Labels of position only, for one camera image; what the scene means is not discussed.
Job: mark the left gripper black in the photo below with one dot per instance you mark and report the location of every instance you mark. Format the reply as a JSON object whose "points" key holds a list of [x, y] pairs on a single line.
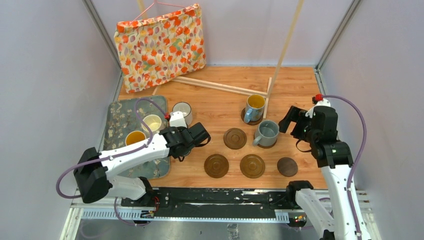
{"points": [[181, 129]]}

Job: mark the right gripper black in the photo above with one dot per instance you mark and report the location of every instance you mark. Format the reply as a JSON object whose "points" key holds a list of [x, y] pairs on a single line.
{"points": [[294, 114]]}

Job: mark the white grey mug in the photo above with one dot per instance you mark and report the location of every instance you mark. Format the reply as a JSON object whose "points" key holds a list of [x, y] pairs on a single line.
{"points": [[186, 110]]}

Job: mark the blue mug yellow inside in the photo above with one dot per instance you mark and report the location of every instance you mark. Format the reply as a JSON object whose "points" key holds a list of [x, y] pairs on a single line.
{"points": [[254, 108]]}

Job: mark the small dark brown coaster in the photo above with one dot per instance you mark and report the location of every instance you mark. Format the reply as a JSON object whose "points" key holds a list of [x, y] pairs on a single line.
{"points": [[287, 167]]}

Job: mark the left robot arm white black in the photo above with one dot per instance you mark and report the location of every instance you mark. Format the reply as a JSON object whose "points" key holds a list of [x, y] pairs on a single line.
{"points": [[98, 174]]}

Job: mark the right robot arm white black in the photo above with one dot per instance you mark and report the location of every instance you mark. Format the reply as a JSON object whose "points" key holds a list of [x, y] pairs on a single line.
{"points": [[334, 159]]}

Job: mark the cream mug on tray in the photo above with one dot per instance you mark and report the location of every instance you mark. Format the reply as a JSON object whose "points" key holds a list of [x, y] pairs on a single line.
{"points": [[154, 123]]}

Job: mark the white mug orange inside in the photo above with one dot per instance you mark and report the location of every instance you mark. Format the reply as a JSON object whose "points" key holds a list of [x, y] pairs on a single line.
{"points": [[135, 137]]}

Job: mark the floral grey tray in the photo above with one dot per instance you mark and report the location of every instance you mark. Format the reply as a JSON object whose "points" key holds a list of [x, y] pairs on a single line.
{"points": [[122, 120]]}

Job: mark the floral orange fabric bag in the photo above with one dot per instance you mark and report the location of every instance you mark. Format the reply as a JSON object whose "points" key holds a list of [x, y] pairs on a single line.
{"points": [[156, 50]]}

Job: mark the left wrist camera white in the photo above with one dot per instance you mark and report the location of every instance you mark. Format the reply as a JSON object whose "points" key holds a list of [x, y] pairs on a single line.
{"points": [[177, 119]]}

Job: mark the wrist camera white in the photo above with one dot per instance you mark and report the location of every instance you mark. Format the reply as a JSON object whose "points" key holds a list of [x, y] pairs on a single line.
{"points": [[177, 119], [324, 102]]}

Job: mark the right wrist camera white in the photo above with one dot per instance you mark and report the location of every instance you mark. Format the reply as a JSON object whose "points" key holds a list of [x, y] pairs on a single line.
{"points": [[324, 102]]}

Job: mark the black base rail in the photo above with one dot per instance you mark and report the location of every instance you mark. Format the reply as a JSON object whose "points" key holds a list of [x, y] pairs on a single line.
{"points": [[217, 203]]}

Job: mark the pink wire hanger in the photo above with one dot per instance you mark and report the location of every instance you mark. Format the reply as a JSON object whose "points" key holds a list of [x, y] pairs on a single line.
{"points": [[154, 5]]}

